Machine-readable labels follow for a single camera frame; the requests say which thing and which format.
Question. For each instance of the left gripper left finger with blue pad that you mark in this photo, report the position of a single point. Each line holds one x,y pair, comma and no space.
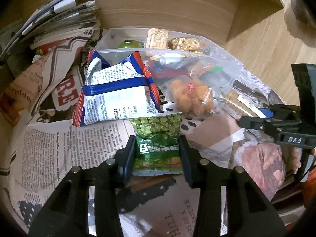
65,212

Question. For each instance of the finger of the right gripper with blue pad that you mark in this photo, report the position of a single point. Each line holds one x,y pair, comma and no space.
250,213

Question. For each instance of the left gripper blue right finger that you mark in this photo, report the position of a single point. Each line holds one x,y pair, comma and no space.
267,112

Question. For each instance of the orange puff snack bag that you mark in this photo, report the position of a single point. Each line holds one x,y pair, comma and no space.
191,95

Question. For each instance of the clear plastic storage bin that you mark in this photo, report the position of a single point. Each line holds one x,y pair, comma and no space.
209,53

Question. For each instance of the corn snack pack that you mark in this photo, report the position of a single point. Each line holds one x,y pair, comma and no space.
184,44

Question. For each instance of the green pea snack packet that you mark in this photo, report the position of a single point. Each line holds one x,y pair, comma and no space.
157,141

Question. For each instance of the brown cracker pack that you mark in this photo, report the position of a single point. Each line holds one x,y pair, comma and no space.
157,39

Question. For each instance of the white blue red chip bag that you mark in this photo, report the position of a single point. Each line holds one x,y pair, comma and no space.
116,92

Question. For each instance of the red snack packet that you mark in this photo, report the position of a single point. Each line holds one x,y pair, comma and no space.
158,71

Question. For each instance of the person's hand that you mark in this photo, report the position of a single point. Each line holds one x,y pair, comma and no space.
294,159

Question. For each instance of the newspaper print cloth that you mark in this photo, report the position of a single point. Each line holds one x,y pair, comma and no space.
155,203

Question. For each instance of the pink striped curtain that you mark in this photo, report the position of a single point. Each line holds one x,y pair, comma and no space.
302,13

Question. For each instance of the stack of books and papers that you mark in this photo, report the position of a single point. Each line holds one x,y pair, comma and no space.
54,15

